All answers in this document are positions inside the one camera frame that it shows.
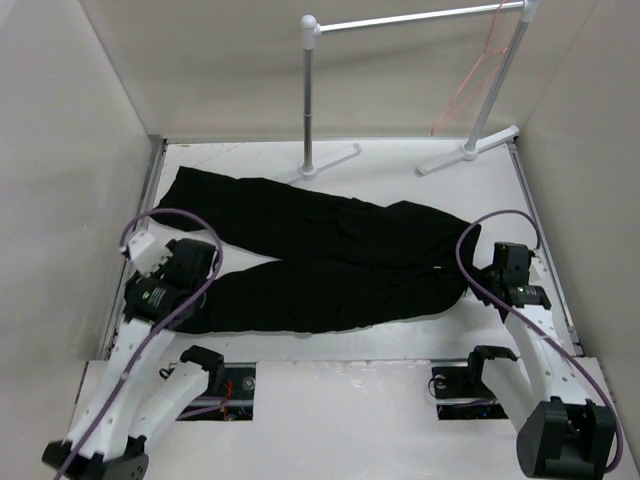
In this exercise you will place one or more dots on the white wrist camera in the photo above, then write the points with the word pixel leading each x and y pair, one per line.
pixel 145 252
pixel 537 268

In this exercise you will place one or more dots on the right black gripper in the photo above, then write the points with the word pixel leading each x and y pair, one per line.
pixel 480 274

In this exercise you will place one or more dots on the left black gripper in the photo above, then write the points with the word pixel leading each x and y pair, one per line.
pixel 171 246

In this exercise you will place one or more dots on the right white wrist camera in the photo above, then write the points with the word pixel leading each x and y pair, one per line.
pixel 537 268

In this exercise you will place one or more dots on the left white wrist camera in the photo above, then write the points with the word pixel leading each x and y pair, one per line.
pixel 145 252

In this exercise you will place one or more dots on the pink wire hanger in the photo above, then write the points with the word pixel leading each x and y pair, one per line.
pixel 466 100

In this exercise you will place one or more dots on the white clothes rack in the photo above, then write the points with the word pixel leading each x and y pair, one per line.
pixel 465 151

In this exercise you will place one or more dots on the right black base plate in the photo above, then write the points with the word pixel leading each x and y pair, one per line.
pixel 458 397

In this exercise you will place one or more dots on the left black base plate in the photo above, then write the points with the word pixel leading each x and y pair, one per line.
pixel 230 400

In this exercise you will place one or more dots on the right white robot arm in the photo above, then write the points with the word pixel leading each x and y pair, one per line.
pixel 561 433

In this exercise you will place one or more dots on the black trousers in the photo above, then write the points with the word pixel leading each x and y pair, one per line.
pixel 331 263

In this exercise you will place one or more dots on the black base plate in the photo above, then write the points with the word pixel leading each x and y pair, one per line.
pixel 458 397
pixel 230 400

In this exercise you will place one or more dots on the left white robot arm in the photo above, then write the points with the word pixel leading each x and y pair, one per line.
pixel 112 437

